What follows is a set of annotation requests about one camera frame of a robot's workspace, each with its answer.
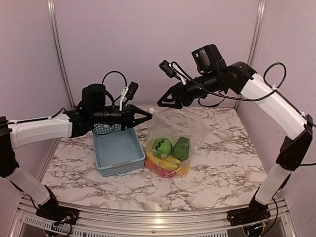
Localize right aluminium corner post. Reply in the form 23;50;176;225
234;0;267;109

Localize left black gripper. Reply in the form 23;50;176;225
91;102;152;130

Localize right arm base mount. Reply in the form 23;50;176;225
227;197;271;226

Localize orange toy fruit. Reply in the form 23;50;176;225
145;158;156;170

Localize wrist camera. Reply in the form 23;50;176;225
81;81;139;112
191;44;227;75

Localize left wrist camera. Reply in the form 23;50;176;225
81;81;139;112

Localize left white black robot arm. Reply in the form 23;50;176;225
0;105;153;220

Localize left aluminium corner post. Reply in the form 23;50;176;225
47;0;75;108

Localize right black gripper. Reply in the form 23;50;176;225
157;69;222;109

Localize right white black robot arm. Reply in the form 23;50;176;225
158;60;313;221

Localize aluminium front frame rail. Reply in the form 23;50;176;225
8;196;297;237

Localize yellow toy pear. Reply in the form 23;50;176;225
176;163;190;176

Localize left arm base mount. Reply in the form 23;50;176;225
36;199;79;225

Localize blue-grey perforated plastic basket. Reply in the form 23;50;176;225
92;124;145;177

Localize red toy apple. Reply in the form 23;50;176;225
157;167;176;178

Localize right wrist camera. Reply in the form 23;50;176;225
191;44;227;75

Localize green toy watermelon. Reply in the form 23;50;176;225
152;137;172;157

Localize clear zip top bag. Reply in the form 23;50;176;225
145;108;213;175

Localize aluminium corner post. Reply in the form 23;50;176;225
47;0;75;108
234;0;267;109

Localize yellow toy banana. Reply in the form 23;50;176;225
146;151;181;170

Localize green toy pepper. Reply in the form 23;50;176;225
170;137;191;162

